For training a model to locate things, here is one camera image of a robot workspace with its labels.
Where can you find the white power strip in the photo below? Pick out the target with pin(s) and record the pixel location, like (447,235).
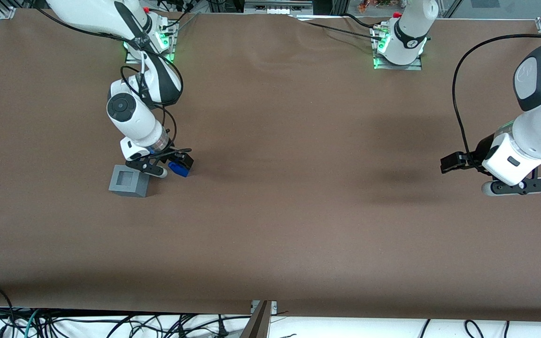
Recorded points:
(275,8)

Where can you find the brown table cover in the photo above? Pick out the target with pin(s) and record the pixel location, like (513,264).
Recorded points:
(298,211)

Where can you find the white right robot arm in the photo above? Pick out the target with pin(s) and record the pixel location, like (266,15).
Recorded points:
(129,117)

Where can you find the gray cube base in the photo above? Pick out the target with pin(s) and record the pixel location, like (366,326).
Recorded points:
(138,188)

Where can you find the upright aluminium frame post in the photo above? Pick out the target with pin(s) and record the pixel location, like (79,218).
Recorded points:
(341,7)

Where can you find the aluminium profile leg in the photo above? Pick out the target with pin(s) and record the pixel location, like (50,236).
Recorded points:
(258,326)

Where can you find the orange background items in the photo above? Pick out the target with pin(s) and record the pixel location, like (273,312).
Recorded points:
(374,4)

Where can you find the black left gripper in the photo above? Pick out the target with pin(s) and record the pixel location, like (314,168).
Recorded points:
(483,151)

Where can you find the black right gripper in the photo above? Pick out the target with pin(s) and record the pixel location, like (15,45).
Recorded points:
(173,153)

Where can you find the blue plastic part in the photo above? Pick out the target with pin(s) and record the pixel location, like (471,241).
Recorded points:
(178,170)

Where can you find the small metal edge bracket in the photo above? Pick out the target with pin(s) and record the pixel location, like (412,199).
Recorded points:
(274,307)

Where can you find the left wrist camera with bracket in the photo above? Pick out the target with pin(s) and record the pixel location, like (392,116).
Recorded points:
(519,186)

